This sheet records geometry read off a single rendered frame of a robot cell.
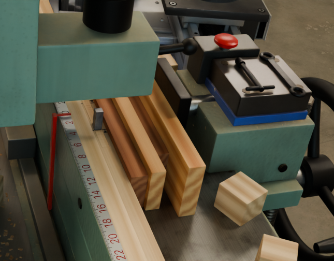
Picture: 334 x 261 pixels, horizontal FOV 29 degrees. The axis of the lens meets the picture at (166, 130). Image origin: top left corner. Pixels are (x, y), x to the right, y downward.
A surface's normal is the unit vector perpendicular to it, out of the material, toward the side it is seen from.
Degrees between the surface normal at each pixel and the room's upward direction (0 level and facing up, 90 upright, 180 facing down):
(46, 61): 90
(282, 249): 0
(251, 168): 90
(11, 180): 0
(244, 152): 90
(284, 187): 0
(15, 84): 90
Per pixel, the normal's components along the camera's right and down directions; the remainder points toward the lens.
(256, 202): 0.69, 0.51
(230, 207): -0.70, 0.33
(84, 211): -0.93, 0.09
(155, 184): 0.33, 0.60
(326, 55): 0.14, -0.79
